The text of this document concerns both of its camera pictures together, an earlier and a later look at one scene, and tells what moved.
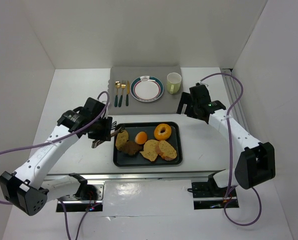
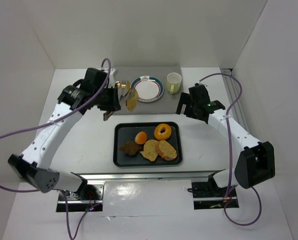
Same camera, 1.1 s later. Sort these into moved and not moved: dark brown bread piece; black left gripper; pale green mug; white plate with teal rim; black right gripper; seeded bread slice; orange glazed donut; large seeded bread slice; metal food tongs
Moved: seeded bread slice; metal food tongs; black left gripper
Not moved: white plate with teal rim; black right gripper; large seeded bread slice; dark brown bread piece; pale green mug; orange glazed donut
